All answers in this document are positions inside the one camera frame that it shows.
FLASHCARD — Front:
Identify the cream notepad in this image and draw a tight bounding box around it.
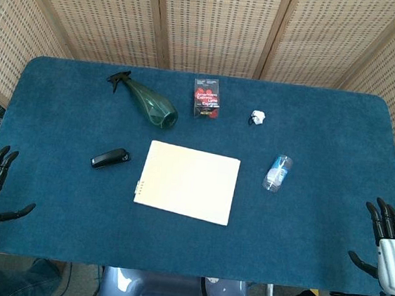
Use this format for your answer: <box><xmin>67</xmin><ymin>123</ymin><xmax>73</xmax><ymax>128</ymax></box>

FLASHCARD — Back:
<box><xmin>131</xmin><ymin>139</ymin><xmax>243</xmax><ymax>228</ymax></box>

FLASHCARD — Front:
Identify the woven folding screen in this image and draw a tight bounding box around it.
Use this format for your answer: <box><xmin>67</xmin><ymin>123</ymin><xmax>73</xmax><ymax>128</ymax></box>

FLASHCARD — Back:
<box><xmin>0</xmin><ymin>0</ymin><xmax>395</xmax><ymax>226</ymax></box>

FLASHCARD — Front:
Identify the clear plastic water bottle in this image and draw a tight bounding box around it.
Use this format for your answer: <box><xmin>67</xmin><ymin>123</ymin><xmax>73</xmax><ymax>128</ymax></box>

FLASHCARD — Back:
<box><xmin>261</xmin><ymin>153</ymin><xmax>294</xmax><ymax>194</ymax></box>

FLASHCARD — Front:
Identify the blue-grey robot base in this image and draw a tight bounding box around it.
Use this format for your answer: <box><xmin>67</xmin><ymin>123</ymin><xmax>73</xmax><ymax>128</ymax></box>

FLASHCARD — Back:
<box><xmin>96</xmin><ymin>265</ymin><xmax>252</xmax><ymax>296</ymax></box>

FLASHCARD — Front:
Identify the black red coffee box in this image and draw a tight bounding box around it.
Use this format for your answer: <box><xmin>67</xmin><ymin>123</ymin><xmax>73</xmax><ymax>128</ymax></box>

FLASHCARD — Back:
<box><xmin>190</xmin><ymin>77</ymin><xmax>225</xmax><ymax>122</ymax></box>

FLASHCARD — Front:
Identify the blue table mat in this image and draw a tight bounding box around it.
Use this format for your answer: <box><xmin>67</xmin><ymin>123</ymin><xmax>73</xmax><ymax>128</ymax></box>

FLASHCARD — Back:
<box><xmin>0</xmin><ymin>51</ymin><xmax>395</xmax><ymax>296</ymax></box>

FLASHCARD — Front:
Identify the green spray bottle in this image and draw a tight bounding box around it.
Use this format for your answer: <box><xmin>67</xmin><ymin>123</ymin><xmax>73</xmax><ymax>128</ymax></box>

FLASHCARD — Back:
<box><xmin>101</xmin><ymin>68</ymin><xmax>183</xmax><ymax>131</ymax></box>

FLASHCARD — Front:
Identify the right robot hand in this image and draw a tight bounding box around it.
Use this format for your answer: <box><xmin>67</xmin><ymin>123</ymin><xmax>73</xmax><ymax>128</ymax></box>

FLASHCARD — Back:
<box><xmin>344</xmin><ymin>194</ymin><xmax>395</xmax><ymax>295</ymax></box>

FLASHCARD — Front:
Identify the white crumpled paper ball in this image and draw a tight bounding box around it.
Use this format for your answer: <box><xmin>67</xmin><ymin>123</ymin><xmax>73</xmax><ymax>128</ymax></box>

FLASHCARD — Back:
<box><xmin>247</xmin><ymin>108</ymin><xmax>267</xmax><ymax>127</ymax></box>

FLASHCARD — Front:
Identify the black stapler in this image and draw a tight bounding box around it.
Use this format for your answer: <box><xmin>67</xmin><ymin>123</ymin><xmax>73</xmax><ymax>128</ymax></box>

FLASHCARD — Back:
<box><xmin>89</xmin><ymin>145</ymin><xmax>132</xmax><ymax>174</ymax></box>

